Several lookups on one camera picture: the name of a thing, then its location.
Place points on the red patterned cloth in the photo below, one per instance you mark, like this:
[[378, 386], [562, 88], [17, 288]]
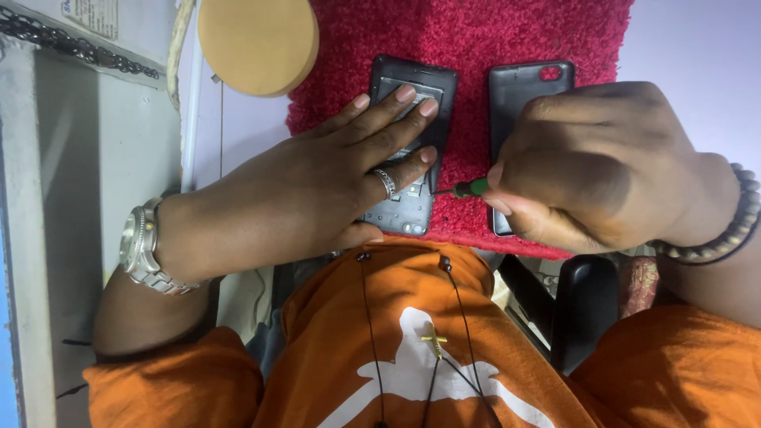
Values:
[[639, 285]]

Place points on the black phone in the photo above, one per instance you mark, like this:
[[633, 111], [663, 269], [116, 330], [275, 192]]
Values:
[[404, 214]]

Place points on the person's left hand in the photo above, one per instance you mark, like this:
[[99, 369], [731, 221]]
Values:
[[267, 208]]

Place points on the orange printed t-shirt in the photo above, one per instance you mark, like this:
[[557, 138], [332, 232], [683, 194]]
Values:
[[333, 333]]

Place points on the black phone back cover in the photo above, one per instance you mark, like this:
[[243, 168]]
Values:
[[517, 89]]

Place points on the person's right hand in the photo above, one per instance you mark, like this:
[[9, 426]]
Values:
[[612, 166]]

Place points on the round tan wooden disc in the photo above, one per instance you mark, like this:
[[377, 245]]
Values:
[[255, 41]]

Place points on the white pipe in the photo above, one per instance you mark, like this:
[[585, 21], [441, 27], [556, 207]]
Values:
[[191, 119]]

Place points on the white metal cabinet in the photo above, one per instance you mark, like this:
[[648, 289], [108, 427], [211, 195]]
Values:
[[77, 148]]

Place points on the white paper label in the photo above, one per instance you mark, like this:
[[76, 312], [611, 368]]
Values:
[[92, 15]]

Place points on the silver wristwatch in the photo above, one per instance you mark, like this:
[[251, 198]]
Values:
[[140, 238]]

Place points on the gold cross pendant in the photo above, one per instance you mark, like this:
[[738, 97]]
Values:
[[435, 340]]

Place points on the black chair armrest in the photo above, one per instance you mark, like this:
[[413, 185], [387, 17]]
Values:
[[585, 309]]

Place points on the red fluffy mat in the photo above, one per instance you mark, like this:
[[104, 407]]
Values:
[[464, 35]]

